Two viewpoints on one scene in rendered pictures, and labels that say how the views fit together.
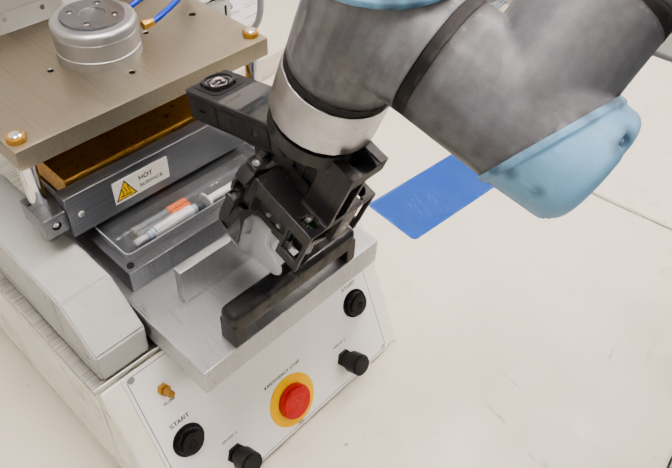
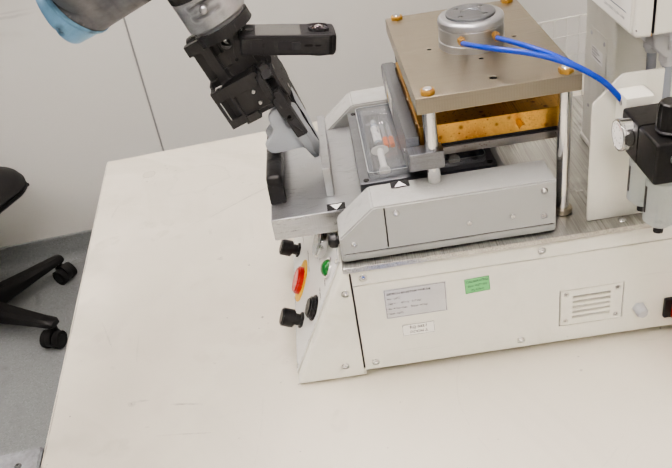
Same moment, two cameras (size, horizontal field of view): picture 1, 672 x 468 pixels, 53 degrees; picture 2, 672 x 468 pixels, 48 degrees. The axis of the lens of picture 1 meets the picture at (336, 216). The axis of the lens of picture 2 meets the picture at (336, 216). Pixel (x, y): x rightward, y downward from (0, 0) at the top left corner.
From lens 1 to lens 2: 1.21 m
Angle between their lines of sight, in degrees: 95
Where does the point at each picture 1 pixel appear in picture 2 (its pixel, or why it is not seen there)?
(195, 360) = not seen: hidden behind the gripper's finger
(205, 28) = (460, 78)
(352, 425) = (269, 326)
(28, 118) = (413, 21)
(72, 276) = (363, 96)
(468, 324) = (258, 444)
